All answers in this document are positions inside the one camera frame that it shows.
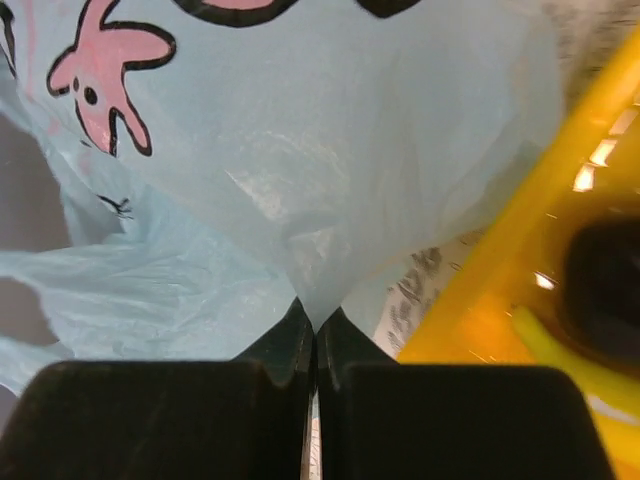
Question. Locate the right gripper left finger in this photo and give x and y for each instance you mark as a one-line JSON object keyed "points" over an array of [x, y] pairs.
{"points": [[244, 418]]}

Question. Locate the yellow banana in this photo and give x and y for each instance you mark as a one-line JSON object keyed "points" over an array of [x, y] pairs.
{"points": [[608, 392]]}

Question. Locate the dark brown chocolate bun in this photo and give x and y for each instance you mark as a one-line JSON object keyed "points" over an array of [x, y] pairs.
{"points": [[601, 292]]}

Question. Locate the deep yellow bin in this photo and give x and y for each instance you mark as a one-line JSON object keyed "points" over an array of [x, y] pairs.
{"points": [[589, 173]]}

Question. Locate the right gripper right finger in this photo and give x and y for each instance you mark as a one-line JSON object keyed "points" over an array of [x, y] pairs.
{"points": [[383, 420]]}

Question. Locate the blue plastic grocery bag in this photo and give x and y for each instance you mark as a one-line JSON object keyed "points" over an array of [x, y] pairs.
{"points": [[218, 160]]}

